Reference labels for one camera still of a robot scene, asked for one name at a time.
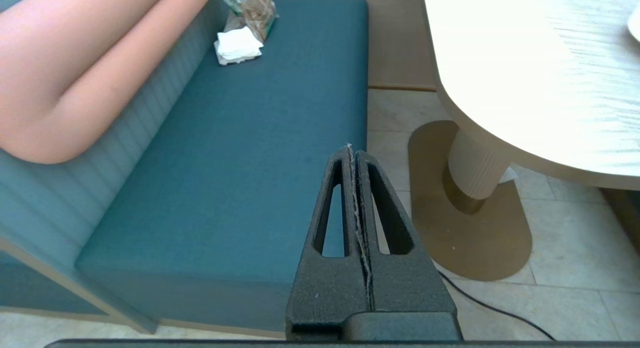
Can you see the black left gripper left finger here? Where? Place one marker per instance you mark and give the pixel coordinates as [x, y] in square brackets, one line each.
[325, 288]

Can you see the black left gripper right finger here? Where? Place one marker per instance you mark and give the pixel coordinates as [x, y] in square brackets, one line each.
[405, 288]

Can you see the blue bench with snack packet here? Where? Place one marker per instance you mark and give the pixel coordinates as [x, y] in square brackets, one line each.
[225, 163]

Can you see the white napkin stack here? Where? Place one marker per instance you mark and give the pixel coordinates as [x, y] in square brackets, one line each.
[238, 44]

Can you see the green snack packet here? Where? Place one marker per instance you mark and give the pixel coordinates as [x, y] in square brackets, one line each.
[252, 10]

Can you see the long folded pink bolster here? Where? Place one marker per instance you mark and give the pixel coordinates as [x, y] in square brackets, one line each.
[75, 63]

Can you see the large dispenser with dark tea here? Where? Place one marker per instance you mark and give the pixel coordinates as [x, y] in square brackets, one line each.
[635, 25]

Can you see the tan table pedestal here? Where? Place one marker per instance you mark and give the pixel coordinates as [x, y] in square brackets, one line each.
[470, 238]

